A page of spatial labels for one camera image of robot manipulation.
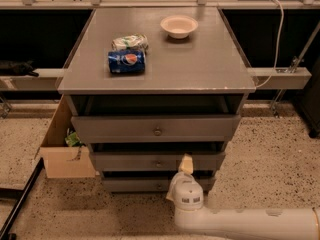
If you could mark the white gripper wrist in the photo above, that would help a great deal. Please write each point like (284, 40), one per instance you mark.
(180, 178)

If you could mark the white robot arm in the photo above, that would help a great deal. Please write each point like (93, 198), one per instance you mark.
(192, 216)

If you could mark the grey top drawer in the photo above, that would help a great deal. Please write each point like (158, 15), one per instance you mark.
(134, 129)

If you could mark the grey drawer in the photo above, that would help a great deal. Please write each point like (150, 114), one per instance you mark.
(134, 129)
(137, 184)
(103, 161)

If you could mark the grey bottom drawer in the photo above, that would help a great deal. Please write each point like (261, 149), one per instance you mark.
(137, 184)

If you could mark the grey middle drawer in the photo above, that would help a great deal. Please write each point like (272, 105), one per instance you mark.
(103, 161)

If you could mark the grey drawer cabinet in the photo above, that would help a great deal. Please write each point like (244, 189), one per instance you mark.
(204, 177)

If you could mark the green packet in box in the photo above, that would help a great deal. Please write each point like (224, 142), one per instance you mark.
(73, 140)

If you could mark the blue pepsi can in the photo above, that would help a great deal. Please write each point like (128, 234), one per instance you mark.
(126, 61)

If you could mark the brown cardboard box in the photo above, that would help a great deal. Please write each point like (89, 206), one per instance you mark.
(61, 160)

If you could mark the crushed green white can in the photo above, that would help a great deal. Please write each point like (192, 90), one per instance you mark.
(135, 42)

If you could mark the white paper bowl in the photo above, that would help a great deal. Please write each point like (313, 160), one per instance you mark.
(179, 26)

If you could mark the black metal floor bar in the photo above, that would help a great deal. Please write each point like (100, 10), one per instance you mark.
(19, 196)

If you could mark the black object on rail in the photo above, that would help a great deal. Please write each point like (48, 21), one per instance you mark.
(15, 68)

